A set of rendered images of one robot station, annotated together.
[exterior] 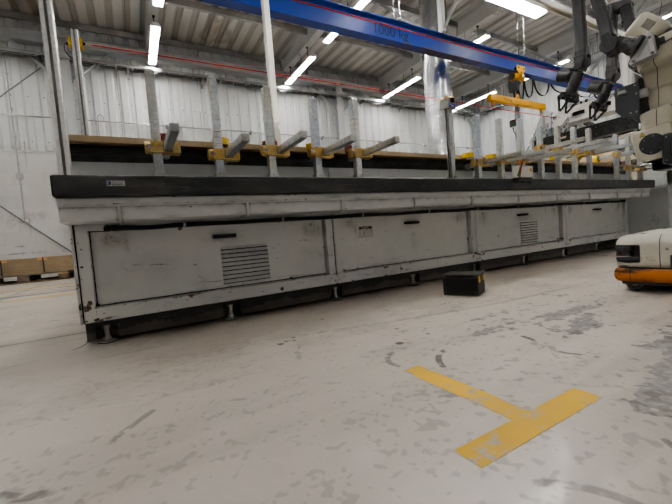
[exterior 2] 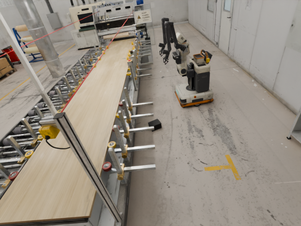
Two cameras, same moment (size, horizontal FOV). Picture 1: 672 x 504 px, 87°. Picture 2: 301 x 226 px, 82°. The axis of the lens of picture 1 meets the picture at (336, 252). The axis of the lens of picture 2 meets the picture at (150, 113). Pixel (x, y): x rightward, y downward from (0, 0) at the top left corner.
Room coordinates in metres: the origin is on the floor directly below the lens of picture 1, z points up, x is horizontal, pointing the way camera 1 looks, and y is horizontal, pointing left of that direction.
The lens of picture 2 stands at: (0.69, 1.28, 2.07)
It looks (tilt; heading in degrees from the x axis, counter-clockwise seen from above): 35 degrees down; 305
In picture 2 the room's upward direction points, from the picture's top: 10 degrees counter-clockwise
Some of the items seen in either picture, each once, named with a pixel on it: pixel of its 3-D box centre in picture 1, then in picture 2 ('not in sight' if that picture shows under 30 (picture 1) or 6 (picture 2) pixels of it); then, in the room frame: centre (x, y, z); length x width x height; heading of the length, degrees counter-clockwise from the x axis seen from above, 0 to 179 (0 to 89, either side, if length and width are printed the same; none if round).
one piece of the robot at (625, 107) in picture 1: (637, 98); (177, 56); (1.94, -1.67, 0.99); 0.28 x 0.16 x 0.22; 125
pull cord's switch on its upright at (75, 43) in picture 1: (86, 120); not in sight; (2.33, 1.53, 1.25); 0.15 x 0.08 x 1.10; 119
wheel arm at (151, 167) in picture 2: (169, 143); (131, 169); (1.46, 0.64, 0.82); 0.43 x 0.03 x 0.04; 29
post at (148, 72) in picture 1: (154, 127); (118, 167); (1.52, 0.71, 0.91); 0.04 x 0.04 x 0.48; 29
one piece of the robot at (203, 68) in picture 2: not in sight; (197, 72); (1.63, -1.89, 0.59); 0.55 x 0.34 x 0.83; 125
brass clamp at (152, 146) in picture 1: (162, 148); (121, 171); (1.53, 0.69, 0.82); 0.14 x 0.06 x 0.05; 119
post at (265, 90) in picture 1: (269, 136); (125, 129); (1.76, 0.28, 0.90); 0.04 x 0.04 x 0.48; 29
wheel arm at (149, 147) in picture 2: (232, 151); (133, 149); (1.59, 0.42, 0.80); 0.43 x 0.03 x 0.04; 29
